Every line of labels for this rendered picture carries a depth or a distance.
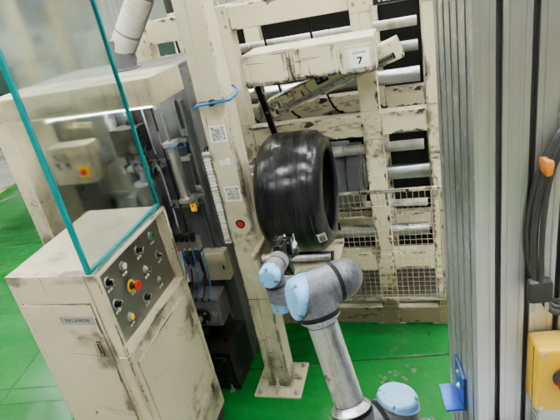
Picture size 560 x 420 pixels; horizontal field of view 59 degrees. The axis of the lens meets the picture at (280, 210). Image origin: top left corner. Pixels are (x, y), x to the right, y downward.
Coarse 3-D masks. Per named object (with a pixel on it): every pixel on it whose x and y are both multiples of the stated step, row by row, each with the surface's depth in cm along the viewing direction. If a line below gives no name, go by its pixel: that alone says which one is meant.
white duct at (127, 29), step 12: (132, 0) 225; (144, 0) 225; (120, 12) 231; (132, 12) 228; (144, 12) 230; (120, 24) 232; (132, 24) 231; (120, 36) 234; (132, 36) 235; (120, 48) 237; (132, 48) 241
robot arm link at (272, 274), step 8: (272, 256) 174; (264, 264) 169; (272, 264) 168; (280, 264) 170; (264, 272) 165; (272, 272) 165; (280, 272) 167; (264, 280) 166; (272, 280) 166; (280, 280) 169
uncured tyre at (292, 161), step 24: (264, 144) 214; (288, 144) 209; (312, 144) 208; (264, 168) 205; (288, 168) 202; (312, 168) 202; (264, 192) 204; (288, 192) 201; (312, 192) 200; (336, 192) 243; (264, 216) 206; (288, 216) 203; (312, 216) 202; (336, 216) 238; (312, 240) 209
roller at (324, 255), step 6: (300, 252) 227; (306, 252) 226; (312, 252) 225; (318, 252) 224; (324, 252) 223; (330, 252) 222; (264, 258) 230; (294, 258) 226; (300, 258) 226; (306, 258) 225; (312, 258) 224; (318, 258) 223; (324, 258) 223; (330, 258) 222
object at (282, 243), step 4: (276, 236) 189; (280, 236) 189; (292, 236) 187; (272, 240) 185; (276, 240) 185; (280, 240) 184; (284, 240) 183; (288, 240) 183; (292, 240) 187; (276, 244) 185; (280, 244) 182; (284, 244) 181; (288, 244) 184; (272, 248) 179; (276, 248) 180; (280, 248) 179; (284, 248) 181; (288, 248) 184; (292, 248) 189; (284, 252) 178; (288, 252) 185; (292, 252) 186; (288, 256) 180; (292, 256) 186
